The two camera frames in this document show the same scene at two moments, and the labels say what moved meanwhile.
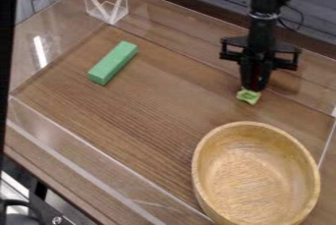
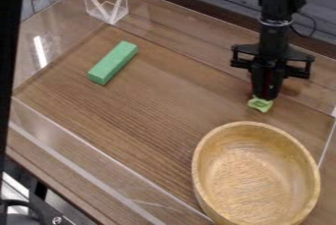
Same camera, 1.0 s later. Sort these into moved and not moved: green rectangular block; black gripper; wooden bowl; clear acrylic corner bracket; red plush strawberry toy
Moved: red plush strawberry toy; black gripper
Not moved: green rectangular block; clear acrylic corner bracket; wooden bowl
